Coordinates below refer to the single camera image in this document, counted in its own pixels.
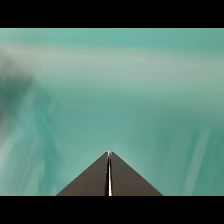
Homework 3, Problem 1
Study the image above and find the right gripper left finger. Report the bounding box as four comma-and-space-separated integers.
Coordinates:
56, 151, 109, 197

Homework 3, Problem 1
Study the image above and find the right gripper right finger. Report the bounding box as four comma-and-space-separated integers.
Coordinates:
110, 151, 164, 197

